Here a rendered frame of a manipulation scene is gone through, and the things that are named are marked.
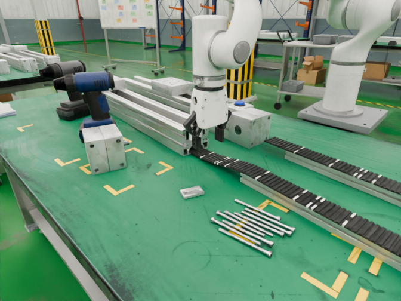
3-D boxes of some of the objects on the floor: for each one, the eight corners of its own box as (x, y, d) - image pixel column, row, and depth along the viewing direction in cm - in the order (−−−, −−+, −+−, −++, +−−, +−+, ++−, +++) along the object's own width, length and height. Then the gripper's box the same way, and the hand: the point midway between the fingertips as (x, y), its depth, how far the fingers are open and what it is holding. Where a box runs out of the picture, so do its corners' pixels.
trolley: (351, 110, 376) (371, 31, 332) (346, 121, 334) (369, 33, 290) (278, 99, 425) (287, 29, 381) (267, 108, 383) (275, 30, 339)
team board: (102, 71, 647) (86, -24, 561) (116, 68, 688) (103, -21, 602) (155, 76, 593) (147, -29, 507) (166, 73, 634) (161, -25, 548)
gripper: (223, 76, 76) (221, 133, 84) (172, 84, 66) (175, 149, 74) (243, 80, 71) (238, 141, 79) (191, 90, 61) (192, 158, 69)
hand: (208, 141), depth 76 cm, fingers open, 8 cm apart
